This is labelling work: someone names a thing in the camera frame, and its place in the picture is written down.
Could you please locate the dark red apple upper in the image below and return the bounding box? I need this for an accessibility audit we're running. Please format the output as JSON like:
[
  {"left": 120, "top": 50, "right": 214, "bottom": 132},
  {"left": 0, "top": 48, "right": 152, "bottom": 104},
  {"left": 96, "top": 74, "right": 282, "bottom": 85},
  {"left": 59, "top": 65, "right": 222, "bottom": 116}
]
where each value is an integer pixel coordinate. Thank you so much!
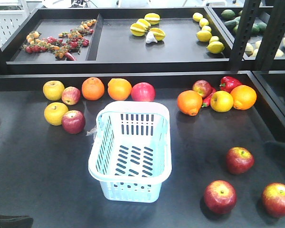
[{"left": 226, "top": 147, "right": 255, "bottom": 175}]

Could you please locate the yellow apple centre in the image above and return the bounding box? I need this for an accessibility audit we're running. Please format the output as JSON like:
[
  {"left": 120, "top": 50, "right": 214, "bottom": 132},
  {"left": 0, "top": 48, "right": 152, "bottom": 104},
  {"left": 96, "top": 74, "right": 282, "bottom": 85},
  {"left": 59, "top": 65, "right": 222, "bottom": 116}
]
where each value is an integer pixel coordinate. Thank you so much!
[{"left": 210, "top": 91, "right": 234, "bottom": 113}]

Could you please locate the orange back centre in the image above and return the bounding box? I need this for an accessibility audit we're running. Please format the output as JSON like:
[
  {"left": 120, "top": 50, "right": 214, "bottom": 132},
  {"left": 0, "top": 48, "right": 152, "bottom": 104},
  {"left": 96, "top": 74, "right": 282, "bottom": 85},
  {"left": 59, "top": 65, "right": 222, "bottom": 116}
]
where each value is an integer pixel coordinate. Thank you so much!
[{"left": 107, "top": 78, "right": 132, "bottom": 101}]

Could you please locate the red yellow apple back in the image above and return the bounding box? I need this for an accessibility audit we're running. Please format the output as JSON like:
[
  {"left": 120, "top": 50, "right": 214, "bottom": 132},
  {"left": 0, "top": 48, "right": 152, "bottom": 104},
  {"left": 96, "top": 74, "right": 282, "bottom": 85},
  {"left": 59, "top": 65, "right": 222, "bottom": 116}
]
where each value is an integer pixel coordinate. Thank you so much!
[{"left": 192, "top": 80, "right": 212, "bottom": 98}]

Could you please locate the white garlic bulb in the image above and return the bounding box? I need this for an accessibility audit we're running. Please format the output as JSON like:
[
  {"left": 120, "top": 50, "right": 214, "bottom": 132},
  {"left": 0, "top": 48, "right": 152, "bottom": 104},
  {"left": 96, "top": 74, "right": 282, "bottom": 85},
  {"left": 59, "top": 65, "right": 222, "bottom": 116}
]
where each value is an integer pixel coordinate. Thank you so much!
[{"left": 145, "top": 31, "right": 158, "bottom": 44}]

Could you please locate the red apple beside yellow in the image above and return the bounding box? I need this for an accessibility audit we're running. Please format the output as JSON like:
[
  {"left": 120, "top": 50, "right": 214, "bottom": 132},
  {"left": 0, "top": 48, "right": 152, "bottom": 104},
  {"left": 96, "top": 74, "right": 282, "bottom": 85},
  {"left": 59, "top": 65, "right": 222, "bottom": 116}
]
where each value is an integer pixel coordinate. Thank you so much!
[{"left": 62, "top": 110, "right": 86, "bottom": 134}]

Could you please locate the light blue plastic basket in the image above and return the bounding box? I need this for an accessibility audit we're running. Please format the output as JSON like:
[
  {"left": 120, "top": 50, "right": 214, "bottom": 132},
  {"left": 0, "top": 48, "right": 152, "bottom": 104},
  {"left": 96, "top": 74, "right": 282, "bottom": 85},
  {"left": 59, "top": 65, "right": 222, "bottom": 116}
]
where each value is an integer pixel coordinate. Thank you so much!
[{"left": 88, "top": 101, "right": 172, "bottom": 203}]

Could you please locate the dark red apple lower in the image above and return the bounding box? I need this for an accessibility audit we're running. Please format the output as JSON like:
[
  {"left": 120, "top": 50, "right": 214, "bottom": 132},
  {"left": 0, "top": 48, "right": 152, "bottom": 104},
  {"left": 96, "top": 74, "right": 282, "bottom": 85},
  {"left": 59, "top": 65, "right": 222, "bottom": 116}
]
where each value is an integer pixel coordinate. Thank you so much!
[{"left": 203, "top": 180, "right": 237, "bottom": 215}]

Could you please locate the black upright post right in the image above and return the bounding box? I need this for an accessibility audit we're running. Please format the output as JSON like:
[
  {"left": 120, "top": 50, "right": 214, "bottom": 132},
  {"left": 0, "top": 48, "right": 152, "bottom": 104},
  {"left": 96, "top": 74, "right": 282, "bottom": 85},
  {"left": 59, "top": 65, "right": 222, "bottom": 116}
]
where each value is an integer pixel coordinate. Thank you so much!
[{"left": 255, "top": 0, "right": 285, "bottom": 71}]

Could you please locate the yellow apple back left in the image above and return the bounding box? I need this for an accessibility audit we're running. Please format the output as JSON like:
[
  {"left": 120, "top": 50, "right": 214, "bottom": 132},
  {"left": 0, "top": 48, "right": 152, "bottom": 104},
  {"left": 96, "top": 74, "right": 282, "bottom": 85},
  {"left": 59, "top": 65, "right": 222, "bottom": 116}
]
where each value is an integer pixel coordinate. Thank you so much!
[{"left": 43, "top": 80, "right": 65, "bottom": 101}]

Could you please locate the orange right round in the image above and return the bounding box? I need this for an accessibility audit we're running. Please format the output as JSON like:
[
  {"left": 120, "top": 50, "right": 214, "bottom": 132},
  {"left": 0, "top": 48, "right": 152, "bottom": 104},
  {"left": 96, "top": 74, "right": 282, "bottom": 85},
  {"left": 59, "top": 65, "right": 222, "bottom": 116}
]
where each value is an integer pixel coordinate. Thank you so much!
[{"left": 230, "top": 85, "right": 257, "bottom": 110}]

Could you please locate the dark red apple far right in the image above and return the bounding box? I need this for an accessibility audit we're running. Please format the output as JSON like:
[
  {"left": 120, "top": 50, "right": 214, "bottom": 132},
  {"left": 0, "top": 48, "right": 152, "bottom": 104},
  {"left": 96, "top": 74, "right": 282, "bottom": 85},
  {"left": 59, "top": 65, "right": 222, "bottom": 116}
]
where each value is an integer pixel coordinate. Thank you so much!
[{"left": 262, "top": 182, "right": 285, "bottom": 218}]

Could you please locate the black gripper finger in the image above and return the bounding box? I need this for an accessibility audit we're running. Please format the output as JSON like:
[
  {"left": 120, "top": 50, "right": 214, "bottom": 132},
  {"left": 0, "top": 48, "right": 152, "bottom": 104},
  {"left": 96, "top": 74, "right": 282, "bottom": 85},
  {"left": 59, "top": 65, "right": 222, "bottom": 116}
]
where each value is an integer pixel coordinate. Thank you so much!
[
  {"left": 265, "top": 141, "right": 285, "bottom": 164},
  {"left": 0, "top": 215, "right": 34, "bottom": 228}
]

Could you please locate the cherry tomato pile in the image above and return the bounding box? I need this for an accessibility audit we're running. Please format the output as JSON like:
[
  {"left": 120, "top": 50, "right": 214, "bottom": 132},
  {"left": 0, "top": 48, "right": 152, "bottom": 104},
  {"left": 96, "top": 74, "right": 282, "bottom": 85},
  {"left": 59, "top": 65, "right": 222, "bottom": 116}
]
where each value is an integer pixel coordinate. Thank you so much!
[{"left": 21, "top": 19, "right": 97, "bottom": 61}]

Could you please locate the dark red apple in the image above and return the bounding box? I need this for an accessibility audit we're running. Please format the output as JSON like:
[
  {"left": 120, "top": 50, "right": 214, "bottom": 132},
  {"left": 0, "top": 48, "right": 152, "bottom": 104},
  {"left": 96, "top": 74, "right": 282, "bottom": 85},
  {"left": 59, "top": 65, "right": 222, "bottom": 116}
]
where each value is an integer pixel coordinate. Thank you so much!
[
  {"left": 203, "top": 180, "right": 237, "bottom": 215},
  {"left": 226, "top": 147, "right": 255, "bottom": 175},
  {"left": 262, "top": 182, "right": 285, "bottom": 218}
]

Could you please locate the pink apple back left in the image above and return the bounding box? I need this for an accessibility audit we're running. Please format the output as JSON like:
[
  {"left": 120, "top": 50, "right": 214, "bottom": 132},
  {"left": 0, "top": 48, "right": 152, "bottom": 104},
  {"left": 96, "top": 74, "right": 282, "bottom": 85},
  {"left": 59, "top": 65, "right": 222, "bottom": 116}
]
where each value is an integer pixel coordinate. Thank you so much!
[{"left": 61, "top": 86, "right": 81, "bottom": 105}]

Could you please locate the red bell pepper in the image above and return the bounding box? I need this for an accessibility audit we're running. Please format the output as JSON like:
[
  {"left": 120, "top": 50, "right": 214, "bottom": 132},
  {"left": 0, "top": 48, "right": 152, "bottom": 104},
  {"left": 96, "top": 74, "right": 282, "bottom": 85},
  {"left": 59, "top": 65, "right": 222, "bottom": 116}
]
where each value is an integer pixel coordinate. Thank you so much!
[{"left": 201, "top": 76, "right": 242, "bottom": 107}]

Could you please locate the orange back left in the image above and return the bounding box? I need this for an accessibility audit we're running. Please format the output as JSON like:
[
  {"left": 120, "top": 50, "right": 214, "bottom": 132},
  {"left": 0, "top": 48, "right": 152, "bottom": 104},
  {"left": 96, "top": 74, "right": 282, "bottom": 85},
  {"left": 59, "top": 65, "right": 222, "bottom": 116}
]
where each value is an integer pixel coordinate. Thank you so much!
[{"left": 81, "top": 77, "right": 105, "bottom": 101}]

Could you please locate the orange left with nub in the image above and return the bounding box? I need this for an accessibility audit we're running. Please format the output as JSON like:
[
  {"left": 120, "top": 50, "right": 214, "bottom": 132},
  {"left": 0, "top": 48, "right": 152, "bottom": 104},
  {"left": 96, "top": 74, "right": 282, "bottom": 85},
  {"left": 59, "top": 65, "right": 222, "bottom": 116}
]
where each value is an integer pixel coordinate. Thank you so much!
[{"left": 177, "top": 90, "right": 203, "bottom": 116}]

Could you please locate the yellow apple front left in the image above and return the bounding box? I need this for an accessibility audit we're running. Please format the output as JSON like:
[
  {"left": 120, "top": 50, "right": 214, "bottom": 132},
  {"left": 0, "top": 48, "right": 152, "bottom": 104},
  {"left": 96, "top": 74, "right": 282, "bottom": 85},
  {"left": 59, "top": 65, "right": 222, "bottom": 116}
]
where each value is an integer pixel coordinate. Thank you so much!
[{"left": 44, "top": 102, "right": 68, "bottom": 126}]

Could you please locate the red apple back centre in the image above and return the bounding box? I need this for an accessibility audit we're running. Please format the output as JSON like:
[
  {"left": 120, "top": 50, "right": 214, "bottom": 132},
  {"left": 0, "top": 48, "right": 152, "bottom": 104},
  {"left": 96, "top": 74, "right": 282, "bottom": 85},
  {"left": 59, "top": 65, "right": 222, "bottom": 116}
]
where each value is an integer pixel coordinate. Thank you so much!
[{"left": 131, "top": 82, "right": 156, "bottom": 102}]

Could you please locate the black wooden produce stand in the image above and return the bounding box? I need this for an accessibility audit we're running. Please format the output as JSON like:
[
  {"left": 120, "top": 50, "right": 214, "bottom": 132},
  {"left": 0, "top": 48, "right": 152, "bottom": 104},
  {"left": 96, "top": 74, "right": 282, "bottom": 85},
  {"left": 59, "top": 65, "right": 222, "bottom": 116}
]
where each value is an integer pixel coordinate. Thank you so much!
[{"left": 0, "top": 7, "right": 285, "bottom": 228}]

